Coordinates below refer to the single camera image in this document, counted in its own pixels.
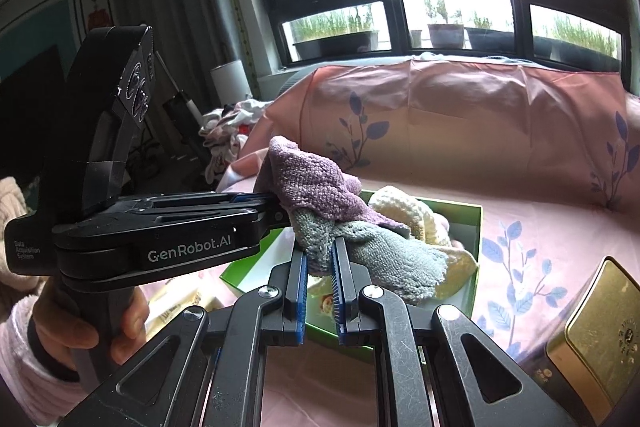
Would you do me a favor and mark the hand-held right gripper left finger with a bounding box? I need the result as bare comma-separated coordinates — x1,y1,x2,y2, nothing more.
62,251,308,427

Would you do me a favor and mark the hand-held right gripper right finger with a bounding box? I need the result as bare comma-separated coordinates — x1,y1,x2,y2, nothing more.
331,237,576,427

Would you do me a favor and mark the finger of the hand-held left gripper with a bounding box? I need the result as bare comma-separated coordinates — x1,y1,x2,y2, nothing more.
257,199,292,230
220,191,276,206

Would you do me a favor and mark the purple and grey towel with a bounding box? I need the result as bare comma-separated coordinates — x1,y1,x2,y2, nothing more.
257,136,447,306

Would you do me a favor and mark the cream knitted cloth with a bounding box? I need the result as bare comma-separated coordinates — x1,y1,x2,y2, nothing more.
367,185,480,300

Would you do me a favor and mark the green cardboard box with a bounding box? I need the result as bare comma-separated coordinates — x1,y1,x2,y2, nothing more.
220,189,485,353

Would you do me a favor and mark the person's left forearm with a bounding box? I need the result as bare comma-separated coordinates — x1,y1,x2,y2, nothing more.
0,297,71,425

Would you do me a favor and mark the person's left hand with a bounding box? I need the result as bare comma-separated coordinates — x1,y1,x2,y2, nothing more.
30,284,151,367

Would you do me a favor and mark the pile of clothes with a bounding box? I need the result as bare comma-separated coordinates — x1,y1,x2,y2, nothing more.
199,98,273,195

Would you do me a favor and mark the yellow tissue packet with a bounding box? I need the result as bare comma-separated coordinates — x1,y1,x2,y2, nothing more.
147,279,223,333

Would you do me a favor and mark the white and black floor mop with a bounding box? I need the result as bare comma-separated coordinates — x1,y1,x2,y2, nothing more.
155,52,206,142

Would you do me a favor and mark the white cylindrical lamp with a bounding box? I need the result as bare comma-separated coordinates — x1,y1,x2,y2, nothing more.
210,59,252,110

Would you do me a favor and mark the long black planter with grass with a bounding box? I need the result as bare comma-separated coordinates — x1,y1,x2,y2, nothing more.
292,7,378,60

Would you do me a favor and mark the pink floral pillow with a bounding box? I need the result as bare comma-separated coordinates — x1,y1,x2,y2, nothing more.
237,57,640,212

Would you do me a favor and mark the grey pot with shrub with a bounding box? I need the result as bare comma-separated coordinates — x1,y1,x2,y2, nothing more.
425,0,466,49

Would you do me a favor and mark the black and gold tea tin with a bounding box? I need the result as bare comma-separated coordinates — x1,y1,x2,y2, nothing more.
532,257,640,427

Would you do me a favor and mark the dark planter with small plants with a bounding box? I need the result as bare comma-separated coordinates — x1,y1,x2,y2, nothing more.
465,12,516,52

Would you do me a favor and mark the wall poster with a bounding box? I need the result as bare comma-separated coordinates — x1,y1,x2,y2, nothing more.
77,0,113,42

